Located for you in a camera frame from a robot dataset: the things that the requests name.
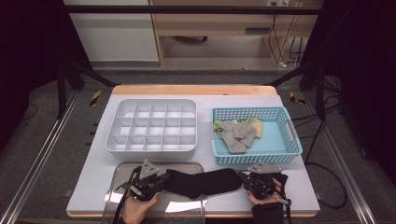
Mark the wooden desk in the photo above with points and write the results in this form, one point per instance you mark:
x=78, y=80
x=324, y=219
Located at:
x=218, y=23

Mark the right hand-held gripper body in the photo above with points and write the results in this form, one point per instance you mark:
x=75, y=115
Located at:
x=264, y=168

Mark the white compartment storage box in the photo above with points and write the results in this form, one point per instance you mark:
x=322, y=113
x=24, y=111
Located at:
x=155, y=127

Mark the aluminium floor rail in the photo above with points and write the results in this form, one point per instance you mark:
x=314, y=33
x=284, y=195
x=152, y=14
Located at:
x=52, y=137
x=358, y=193

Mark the black metal stand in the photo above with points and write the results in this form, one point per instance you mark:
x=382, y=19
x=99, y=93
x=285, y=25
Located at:
x=320, y=93
x=61, y=93

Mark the person's left hand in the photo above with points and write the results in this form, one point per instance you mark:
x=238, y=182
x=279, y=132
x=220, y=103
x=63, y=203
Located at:
x=137, y=210

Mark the white cabinet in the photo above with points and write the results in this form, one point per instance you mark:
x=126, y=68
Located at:
x=118, y=37

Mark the black curtain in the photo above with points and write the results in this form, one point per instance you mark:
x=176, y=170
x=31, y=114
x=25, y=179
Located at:
x=25, y=46
x=367, y=62

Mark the person's right hand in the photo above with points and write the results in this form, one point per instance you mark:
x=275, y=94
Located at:
x=276, y=193

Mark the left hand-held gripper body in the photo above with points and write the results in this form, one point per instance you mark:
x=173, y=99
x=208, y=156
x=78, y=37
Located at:
x=148, y=169

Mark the grey sock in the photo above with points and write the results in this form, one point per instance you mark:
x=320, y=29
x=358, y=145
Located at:
x=232, y=140
x=246, y=130

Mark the translucent grey box lid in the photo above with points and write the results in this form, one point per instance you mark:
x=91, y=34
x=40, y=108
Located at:
x=124, y=174

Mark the yellow black tape strip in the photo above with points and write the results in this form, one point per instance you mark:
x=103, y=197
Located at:
x=95, y=98
x=295, y=99

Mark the black sock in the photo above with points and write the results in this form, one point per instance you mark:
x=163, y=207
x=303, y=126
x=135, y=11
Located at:
x=186, y=186
x=202, y=183

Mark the blue plastic basket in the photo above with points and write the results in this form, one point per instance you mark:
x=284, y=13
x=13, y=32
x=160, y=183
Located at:
x=280, y=140

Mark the black horizontal frame bar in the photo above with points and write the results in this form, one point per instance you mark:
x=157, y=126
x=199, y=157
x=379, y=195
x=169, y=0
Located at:
x=186, y=10

